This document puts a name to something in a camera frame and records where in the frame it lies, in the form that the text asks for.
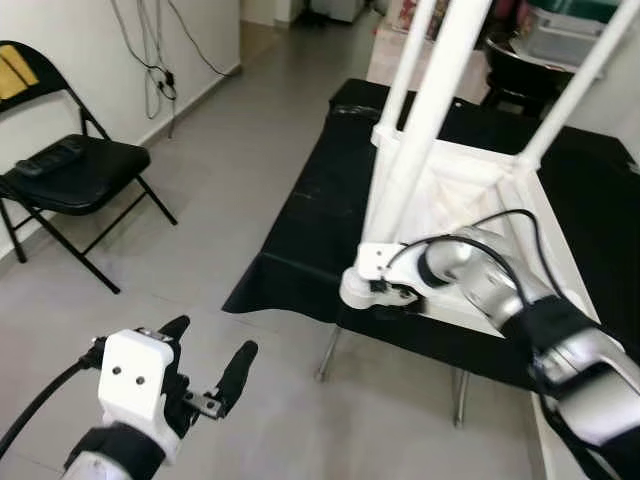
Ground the white plastic children table top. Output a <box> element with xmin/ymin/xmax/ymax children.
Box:
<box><xmin>338</xmin><ymin>125</ymin><xmax>606</xmax><ymax>326</ymax></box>

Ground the black folding chair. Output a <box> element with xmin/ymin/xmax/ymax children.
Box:
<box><xmin>0</xmin><ymin>40</ymin><xmax>179</xmax><ymax>294</ymax></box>

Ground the white board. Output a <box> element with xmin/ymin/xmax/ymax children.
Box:
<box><xmin>530</xmin><ymin>400</ymin><xmax>576</xmax><ymax>480</ymax></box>

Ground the pink tablecloth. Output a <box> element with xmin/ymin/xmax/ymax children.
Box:
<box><xmin>368</xmin><ymin>20</ymin><xmax>496</xmax><ymax>96</ymax></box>

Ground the black wok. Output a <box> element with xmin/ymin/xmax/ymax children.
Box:
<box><xmin>485</xmin><ymin>38</ymin><xmax>576</xmax><ymax>96</ymax></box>

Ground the white appliance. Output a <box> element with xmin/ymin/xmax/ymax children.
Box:
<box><xmin>305</xmin><ymin>0</ymin><xmax>366</xmax><ymax>26</ymax></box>

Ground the clear plastic storage box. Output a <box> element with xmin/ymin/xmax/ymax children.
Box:
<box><xmin>520</xmin><ymin>5</ymin><xmax>616</xmax><ymax>66</ymax></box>

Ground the green container lid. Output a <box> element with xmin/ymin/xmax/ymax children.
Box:
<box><xmin>540</xmin><ymin>0</ymin><xmax>621</xmax><ymax>21</ymax></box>

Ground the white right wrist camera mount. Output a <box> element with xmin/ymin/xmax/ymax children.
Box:
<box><xmin>355</xmin><ymin>240</ymin><xmax>426</xmax><ymax>286</ymax></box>

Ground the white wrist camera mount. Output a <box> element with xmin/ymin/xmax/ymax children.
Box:
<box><xmin>355</xmin><ymin>240</ymin><xmax>426</xmax><ymax>286</ymax></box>
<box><xmin>98</xmin><ymin>328</ymin><xmax>188</xmax><ymax>463</ymax></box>

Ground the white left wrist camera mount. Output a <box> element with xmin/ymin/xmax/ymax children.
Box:
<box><xmin>98</xmin><ymin>328</ymin><xmax>188</xmax><ymax>463</ymax></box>

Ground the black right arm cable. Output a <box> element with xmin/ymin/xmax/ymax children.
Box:
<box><xmin>385</xmin><ymin>208</ymin><xmax>640</xmax><ymax>480</ymax></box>

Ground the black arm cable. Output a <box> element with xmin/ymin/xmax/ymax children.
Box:
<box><xmin>385</xmin><ymin>208</ymin><xmax>640</xmax><ymax>480</ymax></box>
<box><xmin>0</xmin><ymin>338</ymin><xmax>106</xmax><ymax>461</ymax></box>

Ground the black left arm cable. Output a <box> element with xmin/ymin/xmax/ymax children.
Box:
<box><xmin>0</xmin><ymin>338</ymin><xmax>106</xmax><ymax>461</ymax></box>

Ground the black wall cable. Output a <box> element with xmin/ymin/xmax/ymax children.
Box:
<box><xmin>110</xmin><ymin>0</ymin><xmax>236</xmax><ymax>136</ymax></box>

